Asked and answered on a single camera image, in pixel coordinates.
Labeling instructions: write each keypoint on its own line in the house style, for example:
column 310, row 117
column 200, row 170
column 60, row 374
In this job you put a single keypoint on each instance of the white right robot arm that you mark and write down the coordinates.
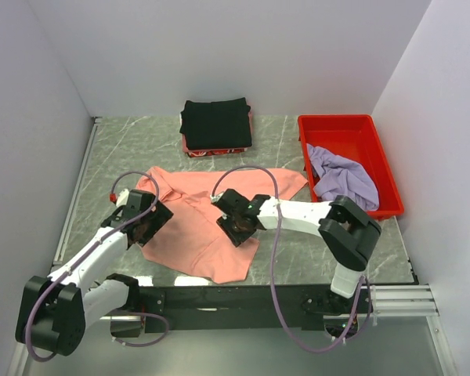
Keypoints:
column 348, row 231

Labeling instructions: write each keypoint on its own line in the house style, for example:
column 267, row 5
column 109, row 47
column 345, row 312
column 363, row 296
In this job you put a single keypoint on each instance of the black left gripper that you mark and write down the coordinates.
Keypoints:
column 157, row 221

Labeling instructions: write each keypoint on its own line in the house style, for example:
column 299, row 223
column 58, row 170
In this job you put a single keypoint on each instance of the aluminium rail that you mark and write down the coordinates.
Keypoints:
column 383, row 300
column 65, row 235

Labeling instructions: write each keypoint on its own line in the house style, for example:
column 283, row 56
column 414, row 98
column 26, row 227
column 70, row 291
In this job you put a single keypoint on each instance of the aluminium left side rail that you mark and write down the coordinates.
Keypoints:
column 65, row 235

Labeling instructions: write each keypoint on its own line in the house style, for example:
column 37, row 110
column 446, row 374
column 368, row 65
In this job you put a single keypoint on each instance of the red plastic bin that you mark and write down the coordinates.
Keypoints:
column 355, row 137

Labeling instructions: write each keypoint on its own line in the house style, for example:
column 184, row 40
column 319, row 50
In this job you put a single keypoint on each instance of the pink folded t shirt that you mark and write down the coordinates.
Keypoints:
column 250, row 119

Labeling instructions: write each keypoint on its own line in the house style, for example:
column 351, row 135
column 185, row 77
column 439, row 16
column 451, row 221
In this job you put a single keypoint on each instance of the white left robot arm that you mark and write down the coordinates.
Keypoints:
column 56, row 310

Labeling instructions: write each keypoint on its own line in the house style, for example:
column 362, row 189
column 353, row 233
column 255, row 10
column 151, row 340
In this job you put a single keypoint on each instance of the lavender t shirt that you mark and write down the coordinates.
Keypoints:
column 338, row 175

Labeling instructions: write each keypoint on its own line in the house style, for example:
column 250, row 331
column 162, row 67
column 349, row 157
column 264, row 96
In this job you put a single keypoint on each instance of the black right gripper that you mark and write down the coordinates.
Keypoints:
column 230, row 231

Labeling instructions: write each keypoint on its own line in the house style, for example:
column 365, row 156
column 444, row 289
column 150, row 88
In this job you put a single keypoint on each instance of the salmon pink t shirt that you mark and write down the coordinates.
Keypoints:
column 191, row 242

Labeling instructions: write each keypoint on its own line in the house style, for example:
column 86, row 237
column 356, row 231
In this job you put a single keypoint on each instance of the black folded t shirt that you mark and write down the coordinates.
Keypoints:
column 216, row 125

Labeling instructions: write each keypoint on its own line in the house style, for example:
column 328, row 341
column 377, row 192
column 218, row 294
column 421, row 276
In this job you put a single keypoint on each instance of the aluminium front rail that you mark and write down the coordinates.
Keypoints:
column 383, row 300

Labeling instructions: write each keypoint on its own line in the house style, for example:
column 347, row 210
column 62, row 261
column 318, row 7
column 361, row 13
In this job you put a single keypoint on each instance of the red patterned folded t shirt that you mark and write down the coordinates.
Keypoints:
column 208, row 153

